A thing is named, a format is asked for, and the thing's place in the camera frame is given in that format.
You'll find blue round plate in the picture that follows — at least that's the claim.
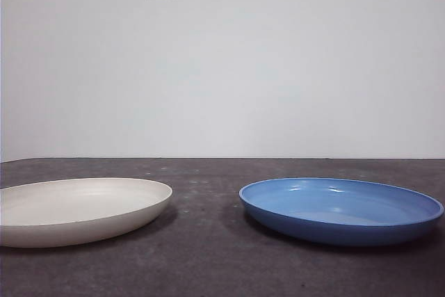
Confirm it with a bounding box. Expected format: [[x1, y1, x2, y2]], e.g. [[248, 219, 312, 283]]
[[238, 177, 445, 247]]

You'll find white round plate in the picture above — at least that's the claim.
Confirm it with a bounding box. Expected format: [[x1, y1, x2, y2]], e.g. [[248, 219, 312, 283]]
[[0, 177, 174, 249]]

